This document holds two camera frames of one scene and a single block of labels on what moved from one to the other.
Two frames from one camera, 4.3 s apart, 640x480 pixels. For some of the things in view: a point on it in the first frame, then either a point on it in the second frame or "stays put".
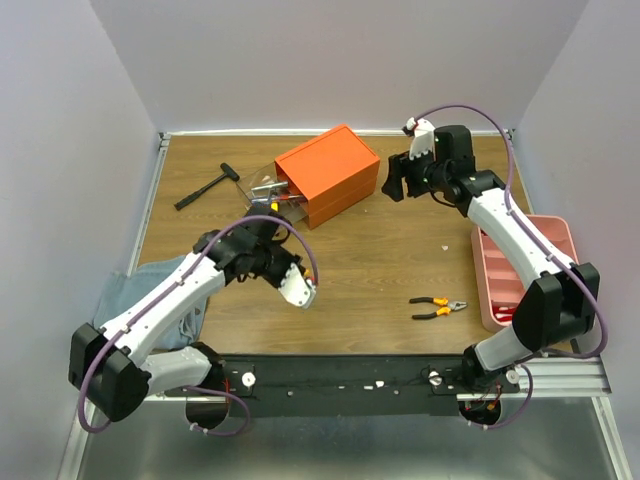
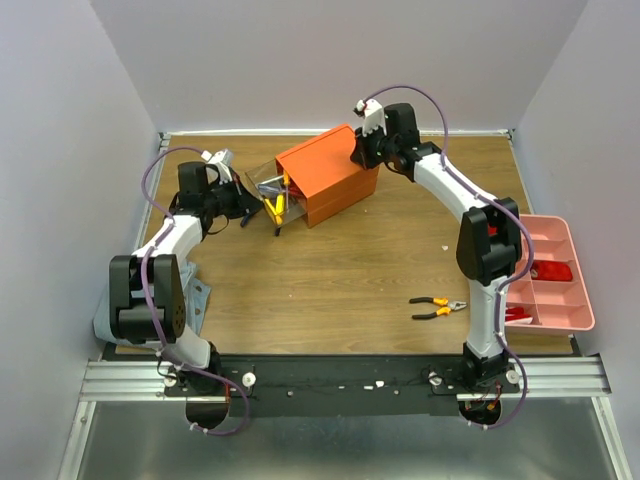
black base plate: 349,385 stays put
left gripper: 289,260 → 244,202
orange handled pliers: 450,305 stays put
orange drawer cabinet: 330,174 stays put
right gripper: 405,173 → 361,151
